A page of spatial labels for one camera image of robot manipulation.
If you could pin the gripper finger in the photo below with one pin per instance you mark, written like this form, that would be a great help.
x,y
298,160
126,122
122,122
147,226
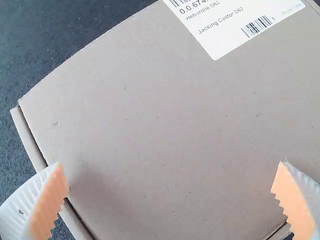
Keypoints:
x,y
27,207
300,200

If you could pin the cardboard box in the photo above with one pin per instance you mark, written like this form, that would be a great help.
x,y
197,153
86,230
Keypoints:
x,y
162,125

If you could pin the black mat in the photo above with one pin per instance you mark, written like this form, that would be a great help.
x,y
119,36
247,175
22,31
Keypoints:
x,y
25,50

